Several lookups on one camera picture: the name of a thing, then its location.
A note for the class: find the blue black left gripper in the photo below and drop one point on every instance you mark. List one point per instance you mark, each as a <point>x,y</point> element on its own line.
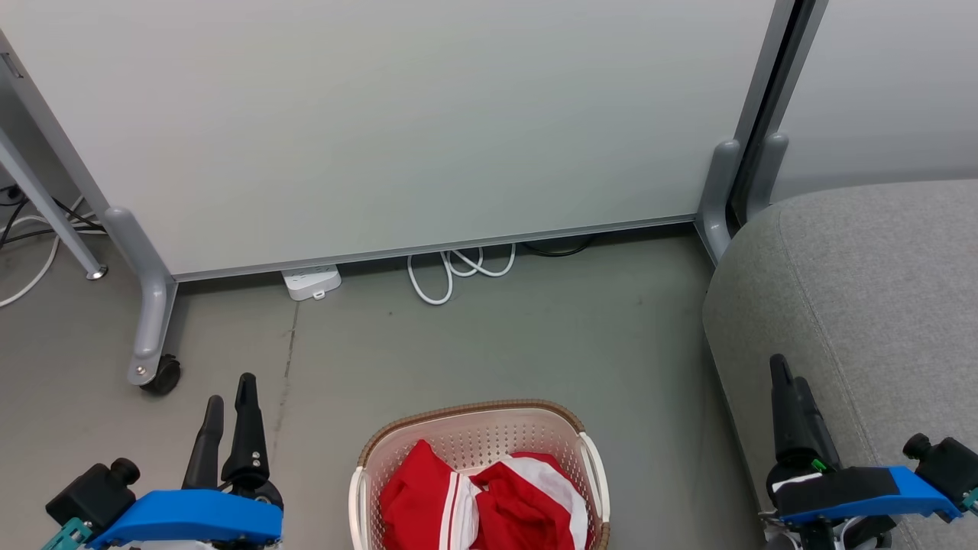
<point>199,516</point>

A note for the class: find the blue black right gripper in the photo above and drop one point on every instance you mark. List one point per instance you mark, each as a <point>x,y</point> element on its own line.
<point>863,493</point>

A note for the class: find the red jersey with white band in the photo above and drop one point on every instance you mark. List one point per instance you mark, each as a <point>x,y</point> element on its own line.
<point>527,512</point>

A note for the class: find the grey fabric sofa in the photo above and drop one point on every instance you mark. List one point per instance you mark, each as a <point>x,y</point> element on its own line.
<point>863,290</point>

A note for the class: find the black caster wheel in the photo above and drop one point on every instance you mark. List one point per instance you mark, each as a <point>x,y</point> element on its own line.
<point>163,376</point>

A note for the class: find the small white power strip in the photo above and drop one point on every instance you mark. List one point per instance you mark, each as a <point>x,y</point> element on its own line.
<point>310,281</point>

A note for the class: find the white perforated laundry basket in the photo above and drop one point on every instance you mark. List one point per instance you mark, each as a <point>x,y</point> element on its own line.
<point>489,439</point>

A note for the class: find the grey metal table leg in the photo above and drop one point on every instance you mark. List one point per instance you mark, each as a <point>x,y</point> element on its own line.
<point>46,202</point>

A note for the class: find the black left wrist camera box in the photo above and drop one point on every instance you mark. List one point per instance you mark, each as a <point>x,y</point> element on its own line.
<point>90,495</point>

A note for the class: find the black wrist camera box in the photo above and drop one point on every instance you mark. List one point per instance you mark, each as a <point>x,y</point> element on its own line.
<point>947,464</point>
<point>90,495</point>

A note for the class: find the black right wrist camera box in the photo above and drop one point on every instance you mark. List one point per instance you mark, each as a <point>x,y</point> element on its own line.
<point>947,464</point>

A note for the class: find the narrow white partition grey frame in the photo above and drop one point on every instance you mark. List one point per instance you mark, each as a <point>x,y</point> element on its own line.
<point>886,84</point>

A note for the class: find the large white partition grey frame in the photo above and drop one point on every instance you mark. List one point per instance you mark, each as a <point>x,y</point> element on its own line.
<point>397,114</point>

